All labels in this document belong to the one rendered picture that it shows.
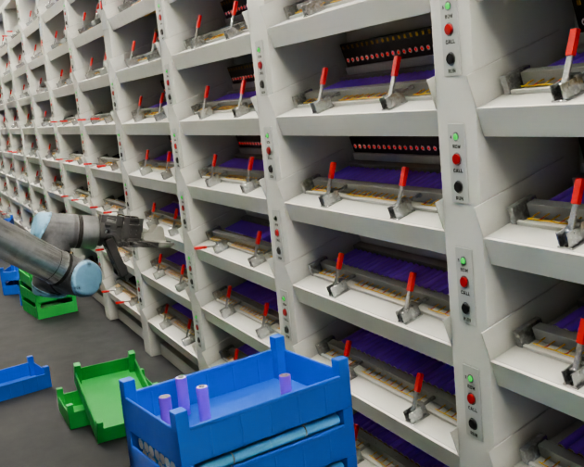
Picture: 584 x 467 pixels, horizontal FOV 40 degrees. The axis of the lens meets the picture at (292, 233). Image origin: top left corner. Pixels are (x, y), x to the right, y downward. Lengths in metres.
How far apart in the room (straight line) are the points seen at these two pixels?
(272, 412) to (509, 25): 0.67
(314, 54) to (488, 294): 0.82
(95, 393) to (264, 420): 1.56
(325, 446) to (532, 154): 0.55
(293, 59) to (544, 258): 0.89
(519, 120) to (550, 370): 0.36
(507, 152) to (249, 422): 0.55
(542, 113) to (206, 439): 0.64
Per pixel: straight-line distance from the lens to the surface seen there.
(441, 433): 1.50
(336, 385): 1.27
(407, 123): 1.38
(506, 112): 1.17
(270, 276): 1.98
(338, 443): 1.30
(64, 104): 4.53
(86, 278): 2.04
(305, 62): 1.86
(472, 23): 1.22
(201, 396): 1.25
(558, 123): 1.11
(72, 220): 2.18
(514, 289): 1.30
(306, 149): 1.85
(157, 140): 3.18
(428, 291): 1.52
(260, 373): 1.42
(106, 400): 2.69
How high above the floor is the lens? 0.97
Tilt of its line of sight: 10 degrees down
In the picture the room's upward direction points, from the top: 6 degrees counter-clockwise
